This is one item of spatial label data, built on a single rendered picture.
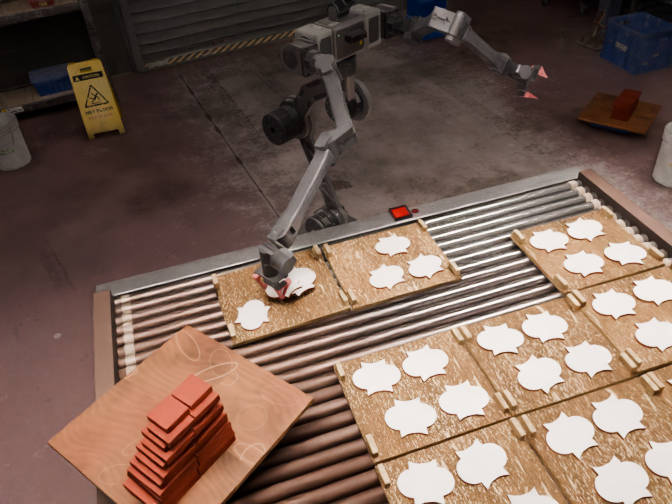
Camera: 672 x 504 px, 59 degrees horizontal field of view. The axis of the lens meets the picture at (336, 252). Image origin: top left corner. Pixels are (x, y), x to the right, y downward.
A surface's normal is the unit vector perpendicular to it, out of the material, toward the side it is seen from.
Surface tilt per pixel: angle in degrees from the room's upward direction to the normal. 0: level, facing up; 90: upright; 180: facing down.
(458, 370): 0
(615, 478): 0
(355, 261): 0
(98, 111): 77
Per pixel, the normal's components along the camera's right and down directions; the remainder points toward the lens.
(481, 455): -0.06, -0.76
